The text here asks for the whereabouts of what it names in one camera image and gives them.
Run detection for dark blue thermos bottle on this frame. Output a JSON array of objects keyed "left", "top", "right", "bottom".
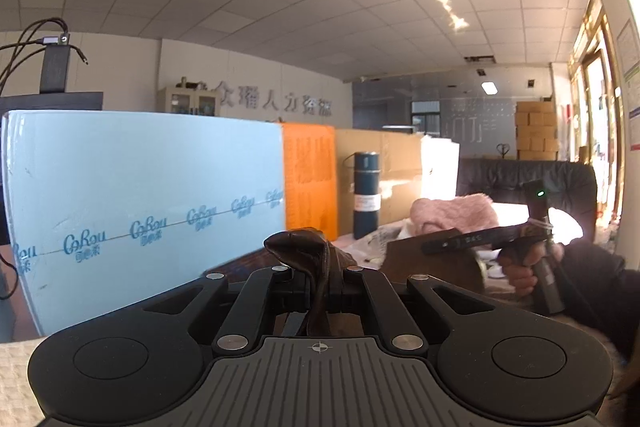
[{"left": 352, "top": 150, "right": 383, "bottom": 241}]

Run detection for black stand top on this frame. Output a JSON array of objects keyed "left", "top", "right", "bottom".
[{"left": 0, "top": 91, "right": 105, "bottom": 113}]

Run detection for black leather sofa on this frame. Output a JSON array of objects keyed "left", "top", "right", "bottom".
[{"left": 457, "top": 158, "right": 599, "bottom": 248}]

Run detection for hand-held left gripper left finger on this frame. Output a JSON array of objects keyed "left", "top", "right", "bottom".
[{"left": 142, "top": 266, "right": 315, "bottom": 355}]

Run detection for large cardboard box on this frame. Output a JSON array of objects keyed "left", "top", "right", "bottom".
[{"left": 334, "top": 128, "right": 427, "bottom": 239}]

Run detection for white plastic bag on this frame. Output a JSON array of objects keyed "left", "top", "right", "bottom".
[{"left": 336, "top": 225, "right": 417, "bottom": 269}]

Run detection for black cables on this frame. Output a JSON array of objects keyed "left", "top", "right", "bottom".
[{"left": 0, "top": 17, "right": 91, "bottom": 84}]

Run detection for person's right forearm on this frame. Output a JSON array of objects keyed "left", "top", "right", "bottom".
[{"left": 549, "top": 243, "right": 632, "bottom": 360}]

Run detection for white textured blanket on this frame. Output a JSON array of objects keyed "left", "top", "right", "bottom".
[{"left": 0, "top": 336, "right": 53, "bottom": 427}]

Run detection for light blue foam board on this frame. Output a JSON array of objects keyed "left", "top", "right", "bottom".
[{"left": 1, "top": 110, "right": 287, "bottom": 338}]

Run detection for pink fluffy cloth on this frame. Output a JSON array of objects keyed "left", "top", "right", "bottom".
[{"left": 409, "top": 193, "right": 501, "bottom": 238}]

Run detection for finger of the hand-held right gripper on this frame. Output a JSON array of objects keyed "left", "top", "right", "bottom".
[{"left": 421, "top": 228, "right": 497, "bottom": 257}]

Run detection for orange printed board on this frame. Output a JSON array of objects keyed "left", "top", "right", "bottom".
[{"left": 279, "top": 122, "right": 339, "bottom": 242}]

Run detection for person's right hand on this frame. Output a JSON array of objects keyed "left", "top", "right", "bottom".
[{"left": 496, "top": 243, "right": 566, "bottom": 304}]

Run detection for white foam board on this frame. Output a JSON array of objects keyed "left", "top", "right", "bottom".
[{"left": 421, "top": 135, "right": 460, "bottom": 200}]

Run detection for stack of cardboard boxes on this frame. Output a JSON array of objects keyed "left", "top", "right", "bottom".
[{"left": 514, "top": 100, "right": 560, "bottom": 160}]

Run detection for brown garment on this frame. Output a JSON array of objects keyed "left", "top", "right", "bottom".
[{"left": 206, "top": 227, "right": 487, "bottom": 339}]

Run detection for beige glass-door cabinet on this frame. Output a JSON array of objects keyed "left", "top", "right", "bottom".
[{"left": 158, "top": 85, "right": 220, "bottom": 117}]

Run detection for black box device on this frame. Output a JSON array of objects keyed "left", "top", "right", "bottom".
[{"left": 39, "top": 32, "right": 71, "bottom": 94}]

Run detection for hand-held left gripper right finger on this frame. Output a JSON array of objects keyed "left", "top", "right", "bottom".
[{"left": 327, "top": 264, "right": 501, "bottom": 354}]

